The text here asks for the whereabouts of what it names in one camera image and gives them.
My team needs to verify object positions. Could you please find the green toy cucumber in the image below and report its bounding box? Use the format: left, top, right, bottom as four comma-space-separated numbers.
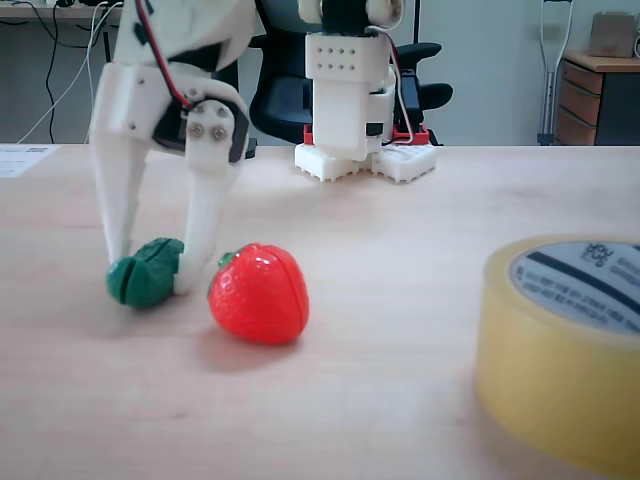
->
106, 238, 186, 307

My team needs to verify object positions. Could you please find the white printed paper sheet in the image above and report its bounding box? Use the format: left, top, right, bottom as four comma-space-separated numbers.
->
0, 144, 62, 179

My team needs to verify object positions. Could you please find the red toy strawberry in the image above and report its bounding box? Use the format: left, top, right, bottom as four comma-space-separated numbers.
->
207, 243, 311, 346

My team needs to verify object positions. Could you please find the black office chair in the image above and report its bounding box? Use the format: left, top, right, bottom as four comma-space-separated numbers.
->
217, 0, 455, 149

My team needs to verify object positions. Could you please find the grey metal crutch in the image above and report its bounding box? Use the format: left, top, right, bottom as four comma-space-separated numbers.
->
537, 0, 575, 147

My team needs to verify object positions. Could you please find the yellow tape roll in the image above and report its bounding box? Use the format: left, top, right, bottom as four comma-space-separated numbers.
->
474, 234, 640, 476

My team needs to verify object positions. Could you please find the brown drawer cabinet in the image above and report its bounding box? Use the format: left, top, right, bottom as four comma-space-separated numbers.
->
554, 51, 640, 147

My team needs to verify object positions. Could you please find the cardboard box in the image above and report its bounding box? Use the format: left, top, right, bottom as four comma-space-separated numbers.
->
587, 11, 640, 59

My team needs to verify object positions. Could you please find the white cable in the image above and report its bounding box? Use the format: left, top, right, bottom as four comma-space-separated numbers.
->
17, 7, 124, 146

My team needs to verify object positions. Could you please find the black cable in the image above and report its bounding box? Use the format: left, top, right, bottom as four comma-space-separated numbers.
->
42, 14, 64, 146

